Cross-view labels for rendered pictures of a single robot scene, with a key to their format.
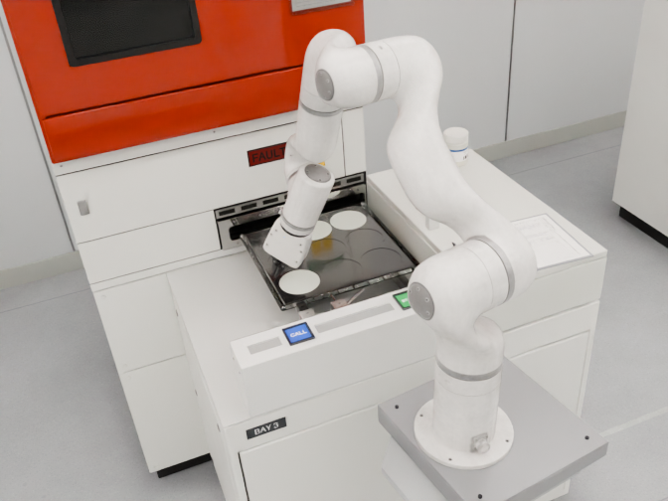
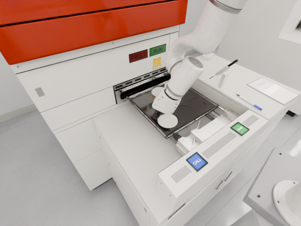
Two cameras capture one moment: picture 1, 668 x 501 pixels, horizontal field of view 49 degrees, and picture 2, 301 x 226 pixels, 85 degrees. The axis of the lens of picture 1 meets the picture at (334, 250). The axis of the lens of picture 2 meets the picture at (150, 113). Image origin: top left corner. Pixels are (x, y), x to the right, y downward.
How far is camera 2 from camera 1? 111 cm
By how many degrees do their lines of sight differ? 16
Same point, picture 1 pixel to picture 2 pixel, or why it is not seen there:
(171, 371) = (96, 156)
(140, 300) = (79, 132)
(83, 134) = (29, 42)
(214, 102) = (115, 23)
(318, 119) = (229, 16)
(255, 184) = (132, 71)
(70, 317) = (44, 126)
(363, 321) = (226, 146)
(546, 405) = not seen: outside the picture
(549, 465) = not seen: outside the picture
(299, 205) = (184, 82)
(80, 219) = (39, 98)
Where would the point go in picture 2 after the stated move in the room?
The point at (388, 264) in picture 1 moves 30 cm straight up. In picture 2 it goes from (203, 106) to (219, 52)
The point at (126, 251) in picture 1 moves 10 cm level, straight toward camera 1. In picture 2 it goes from (70, 112) to (76, 124)
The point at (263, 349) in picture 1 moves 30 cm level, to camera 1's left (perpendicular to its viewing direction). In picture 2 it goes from (181, 176) to (88, 204)
